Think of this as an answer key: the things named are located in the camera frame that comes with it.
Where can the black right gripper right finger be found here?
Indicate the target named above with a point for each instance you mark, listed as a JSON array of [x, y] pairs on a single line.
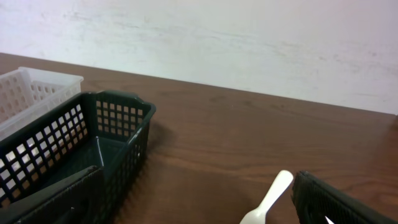
[[316, 202]]

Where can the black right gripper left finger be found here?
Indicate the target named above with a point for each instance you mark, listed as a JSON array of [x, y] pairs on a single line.
[[70, 200]]

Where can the white wide-handled plastic fork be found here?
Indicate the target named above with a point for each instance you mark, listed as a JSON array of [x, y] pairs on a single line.
[[280, 184]]

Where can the dark green plastic basket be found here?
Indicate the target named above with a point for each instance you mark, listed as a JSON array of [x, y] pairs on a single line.
[[107, 129]]

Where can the white perforated plastic basket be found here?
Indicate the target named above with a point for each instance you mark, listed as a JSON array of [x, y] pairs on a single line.
[[28, 93]]

